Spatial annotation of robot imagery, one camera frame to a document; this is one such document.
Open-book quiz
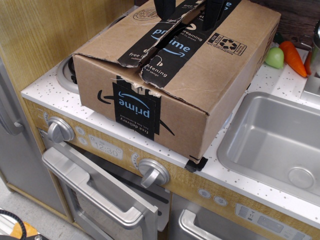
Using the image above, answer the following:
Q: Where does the grey stove burner ring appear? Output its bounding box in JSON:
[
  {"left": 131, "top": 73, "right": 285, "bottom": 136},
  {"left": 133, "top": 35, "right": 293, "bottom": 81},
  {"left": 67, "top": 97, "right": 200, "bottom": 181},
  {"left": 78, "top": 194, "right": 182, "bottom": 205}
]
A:
[{"left": 56, "top": 56, "right": 80, "bottom": 93}]

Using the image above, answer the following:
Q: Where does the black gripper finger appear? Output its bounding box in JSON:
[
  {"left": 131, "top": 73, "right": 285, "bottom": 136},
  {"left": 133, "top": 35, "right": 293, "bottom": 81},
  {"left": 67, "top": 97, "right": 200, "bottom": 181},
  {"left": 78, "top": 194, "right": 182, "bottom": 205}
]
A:
[
  {"left": 153, "top": 0, "right": 176, "bottom": 19},
  {"left": 202, "top": 0, "right": 226, "bottom": 31}
]

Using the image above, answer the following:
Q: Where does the orange cloth piece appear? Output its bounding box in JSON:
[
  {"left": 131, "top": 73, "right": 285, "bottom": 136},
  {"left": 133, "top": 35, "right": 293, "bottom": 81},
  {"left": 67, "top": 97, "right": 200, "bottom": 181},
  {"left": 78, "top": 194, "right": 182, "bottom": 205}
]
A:
[{"left": 9, "top": 221, "right": 39, "bottom": 238}]

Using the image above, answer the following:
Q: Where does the silver toy faucet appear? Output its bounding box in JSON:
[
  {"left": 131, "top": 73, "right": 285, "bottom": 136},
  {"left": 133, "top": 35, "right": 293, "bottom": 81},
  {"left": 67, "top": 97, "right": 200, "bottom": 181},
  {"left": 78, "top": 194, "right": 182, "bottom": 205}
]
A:
[{"left": 299, "top": 21, "right": 320, "bottom": 103}]

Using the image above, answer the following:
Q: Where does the cardboard Amazon Prime box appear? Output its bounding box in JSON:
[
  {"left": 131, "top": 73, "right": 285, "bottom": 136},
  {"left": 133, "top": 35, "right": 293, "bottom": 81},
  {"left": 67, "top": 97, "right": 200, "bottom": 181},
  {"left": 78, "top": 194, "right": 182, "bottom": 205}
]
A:
[{"left": 72, "top": 0, "right": 281, "bottom": 161}]

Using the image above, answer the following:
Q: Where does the black braided cable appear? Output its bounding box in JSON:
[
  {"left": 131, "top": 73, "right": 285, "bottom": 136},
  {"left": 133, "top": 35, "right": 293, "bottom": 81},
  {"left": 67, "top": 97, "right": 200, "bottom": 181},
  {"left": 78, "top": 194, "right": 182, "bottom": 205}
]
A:
[{"left": 0, "top": 209, "right": 27, "bottom": 237}]

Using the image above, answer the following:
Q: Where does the black tape patch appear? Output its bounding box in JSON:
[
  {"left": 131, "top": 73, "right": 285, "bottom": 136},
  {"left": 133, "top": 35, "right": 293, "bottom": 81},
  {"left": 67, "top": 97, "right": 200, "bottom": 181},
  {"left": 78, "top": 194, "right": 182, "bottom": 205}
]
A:
[{"left": 184, "top": 157, "right": 208, "bottom": 173}]

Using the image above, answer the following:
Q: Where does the silver toy oven door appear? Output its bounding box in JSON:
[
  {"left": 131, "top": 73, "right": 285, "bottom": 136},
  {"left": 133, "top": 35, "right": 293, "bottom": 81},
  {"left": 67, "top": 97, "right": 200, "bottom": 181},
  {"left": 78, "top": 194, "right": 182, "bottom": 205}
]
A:
[{"left": 42, "top": 145, "right": 158, "bottom": 240}]

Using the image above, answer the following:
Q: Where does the silver dishwasher door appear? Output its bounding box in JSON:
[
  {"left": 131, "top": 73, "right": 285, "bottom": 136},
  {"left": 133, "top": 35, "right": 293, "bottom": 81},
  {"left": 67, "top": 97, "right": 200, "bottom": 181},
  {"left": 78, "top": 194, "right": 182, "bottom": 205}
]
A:
[{"left": 168, "top": 193, "right": 316, "bottom": 240}]

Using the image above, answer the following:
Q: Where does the left silver stove knob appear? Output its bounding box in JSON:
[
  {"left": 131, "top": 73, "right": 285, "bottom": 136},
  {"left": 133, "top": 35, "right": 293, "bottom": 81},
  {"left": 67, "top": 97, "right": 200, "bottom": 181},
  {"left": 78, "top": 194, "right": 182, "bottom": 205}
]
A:
[{"left": 47, "top": 116, "right": 75, "bottom": 144}]

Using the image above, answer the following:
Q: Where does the orange toy carrot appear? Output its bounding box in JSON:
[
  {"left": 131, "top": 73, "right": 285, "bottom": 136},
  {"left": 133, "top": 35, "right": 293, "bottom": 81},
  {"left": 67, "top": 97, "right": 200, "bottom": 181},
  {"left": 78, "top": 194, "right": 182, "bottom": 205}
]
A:
[{"left": 279, "top": 41, "right": 307, "bottom": 78}]

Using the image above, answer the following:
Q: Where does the silver stove knob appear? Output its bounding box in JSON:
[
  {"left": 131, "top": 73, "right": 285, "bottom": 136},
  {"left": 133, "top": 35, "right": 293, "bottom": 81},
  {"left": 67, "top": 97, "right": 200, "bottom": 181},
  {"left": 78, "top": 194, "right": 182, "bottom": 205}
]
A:
[
  {"left": 138, "top": 158, "right": 170, "bottom": 188},
  {"left": 47, "top": 116, "right": 75, "bottom": 144}
]

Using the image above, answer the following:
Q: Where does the silver toy sink basin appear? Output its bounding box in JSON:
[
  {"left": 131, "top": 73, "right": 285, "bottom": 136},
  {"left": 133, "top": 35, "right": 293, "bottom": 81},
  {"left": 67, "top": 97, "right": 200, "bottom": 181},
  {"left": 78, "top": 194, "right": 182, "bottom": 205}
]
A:
[{"left": 217, "top": 92, "right": 320, "bottom": 205}]

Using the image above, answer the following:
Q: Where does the right silver stove knob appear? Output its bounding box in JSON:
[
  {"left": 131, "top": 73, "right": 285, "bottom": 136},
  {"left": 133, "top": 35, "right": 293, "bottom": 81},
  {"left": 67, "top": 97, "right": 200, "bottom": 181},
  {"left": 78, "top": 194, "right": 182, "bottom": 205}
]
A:
[{"left": 138, "top": 158, "right": 170, "bottom": 188}]

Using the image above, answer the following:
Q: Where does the silver toy fridge door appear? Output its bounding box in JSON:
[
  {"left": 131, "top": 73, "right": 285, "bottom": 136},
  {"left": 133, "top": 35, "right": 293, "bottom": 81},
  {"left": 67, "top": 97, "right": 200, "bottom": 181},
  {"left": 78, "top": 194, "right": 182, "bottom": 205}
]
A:
[{"left": 0, "top": 64, "right": 66, "bottom": 216}]

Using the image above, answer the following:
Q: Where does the green toy vegetable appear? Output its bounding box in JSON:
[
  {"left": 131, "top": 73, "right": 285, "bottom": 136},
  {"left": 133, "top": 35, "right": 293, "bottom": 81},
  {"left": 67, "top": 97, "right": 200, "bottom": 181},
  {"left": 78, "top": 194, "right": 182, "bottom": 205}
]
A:
[{"left": 265, "top": 47, "right": 285, "bottom": 69}]

